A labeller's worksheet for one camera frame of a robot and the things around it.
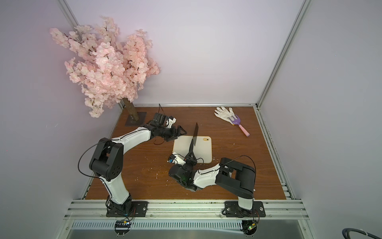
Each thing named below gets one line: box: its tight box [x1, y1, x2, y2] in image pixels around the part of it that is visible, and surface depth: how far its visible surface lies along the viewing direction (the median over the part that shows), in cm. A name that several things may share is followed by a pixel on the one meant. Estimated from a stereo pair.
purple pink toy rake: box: [227, 114, 251, 137], surface depth 109 cm
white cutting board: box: [172, 135, 213, 164], surface depth 97 cm
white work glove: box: [213, 106, 238, 125], surface depth 116 cm
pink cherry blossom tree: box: [49, 16, 161, 122], surface depth 76 cm
